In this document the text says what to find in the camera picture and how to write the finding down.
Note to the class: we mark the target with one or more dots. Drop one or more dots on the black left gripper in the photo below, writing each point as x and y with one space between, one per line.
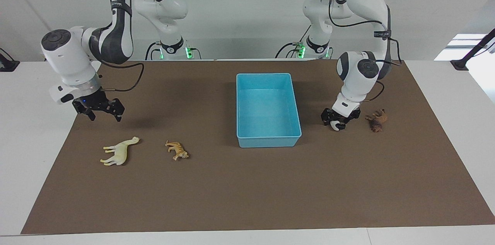
328 113

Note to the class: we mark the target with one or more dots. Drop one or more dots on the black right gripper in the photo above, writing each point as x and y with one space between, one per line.
98 104

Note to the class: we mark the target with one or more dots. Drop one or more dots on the pale yellow llama toy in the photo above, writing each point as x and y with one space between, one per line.
120 152

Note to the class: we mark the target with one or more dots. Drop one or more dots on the brown lion toy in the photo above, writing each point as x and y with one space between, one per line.
377 120

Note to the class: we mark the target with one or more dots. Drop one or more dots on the orange striped tiger toy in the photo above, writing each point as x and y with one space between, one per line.
176 150

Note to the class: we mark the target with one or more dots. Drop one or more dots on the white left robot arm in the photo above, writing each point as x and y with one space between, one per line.
357 79

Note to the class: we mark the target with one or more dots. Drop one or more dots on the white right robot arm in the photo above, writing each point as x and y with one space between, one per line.
69 59

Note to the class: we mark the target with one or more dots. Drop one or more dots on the light blue storage box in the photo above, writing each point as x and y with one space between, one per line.
267 109

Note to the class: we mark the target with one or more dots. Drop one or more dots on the small black table clamp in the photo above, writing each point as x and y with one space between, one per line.
7 65

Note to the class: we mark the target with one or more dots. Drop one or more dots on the brown paper table mat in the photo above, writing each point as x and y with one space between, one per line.
247 191

